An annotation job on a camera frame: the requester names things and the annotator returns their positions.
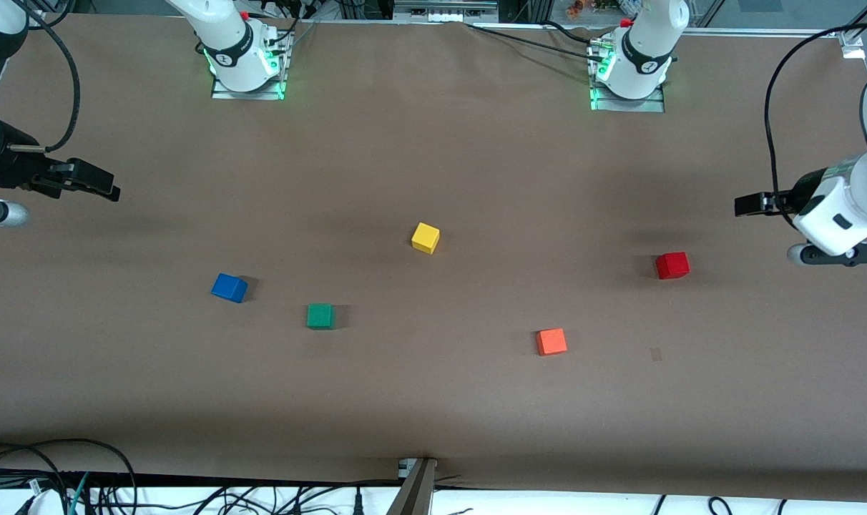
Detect small colourful objects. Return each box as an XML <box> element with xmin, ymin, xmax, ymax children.
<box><xmin>566</xmin><ymin>0</ymin><xmax>642</xmax><ymax>19</ymax></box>

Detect aluminium profile bar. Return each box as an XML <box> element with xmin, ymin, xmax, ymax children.
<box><xmin>387</xmin><ymin>458</ymin><xmax>438</xmax><ymax>515</ymax></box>

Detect black looped cable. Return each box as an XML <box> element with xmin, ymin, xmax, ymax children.
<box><xmin>0</xmin><ymin>438</ymin><xmax>137</xmax><ymax>515</ymax></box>

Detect teal cable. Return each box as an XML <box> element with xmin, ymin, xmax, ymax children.
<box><xmin>67</xmin><ymin>472</ymin><xmax>91</xmax><ymax>515</ymax></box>

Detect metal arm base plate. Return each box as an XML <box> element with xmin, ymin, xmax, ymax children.
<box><xmin>589</xmin><ymin>43</ymin><xmax>667</xmax><ymax>113</ymax></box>
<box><xmin>212</xmin><ymin>32</ymin><xmax>289</xmax><ymax>101</ymax></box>

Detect blue cube block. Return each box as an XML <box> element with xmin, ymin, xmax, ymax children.
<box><xmin>210</xmin><ymin>273</ymin><xmax>249</xmax><ymax>304</ymax></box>

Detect aluminium table edge rail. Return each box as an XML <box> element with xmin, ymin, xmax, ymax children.
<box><xmin>662</xmin><ymin>27</ymin><xmax>842</xmax><ymax>38</ymax></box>

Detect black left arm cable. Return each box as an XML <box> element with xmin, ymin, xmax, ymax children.
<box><xmin>765</xmin><ymin>21</ymin><xmax>867</xmax><ymax>226</ymax></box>

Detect orange cube block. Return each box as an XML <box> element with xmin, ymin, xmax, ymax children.
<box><xmin>536</xmin><ymin>328</ymin><xmax>569</xmax><ymax>357</ymax></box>

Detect red cube block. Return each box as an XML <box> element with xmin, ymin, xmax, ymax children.
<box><xmin>655</xmin><ymin>251</ymin><xmax>691</xmax><ymax>280</ymax></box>

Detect yellow cube block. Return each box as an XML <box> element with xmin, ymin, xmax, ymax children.
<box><xmin>411</xmin><ymin>222</ymin><xmax>441</xmax><ymax>255</ymax></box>

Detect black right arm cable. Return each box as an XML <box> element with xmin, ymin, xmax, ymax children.
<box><xmin>8</xmin><ymin>0</ymin><xmax>82</xmax><ymax>153</ymax></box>

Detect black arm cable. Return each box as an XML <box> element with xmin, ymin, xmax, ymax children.
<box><xmin>8</xmin><ymin>0</ymin><xmax>82</xmax><ymax>153</ymax></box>
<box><xmin>765</xmin><ymin>21</ymin><xmax>867</xmax><ymax>226</ymax></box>

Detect aluminium corner bracket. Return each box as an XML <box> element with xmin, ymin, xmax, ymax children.
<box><xmin>838</xmin><ymin>29</ymin><xmax>867</xmax><ymax>60</ymax></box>

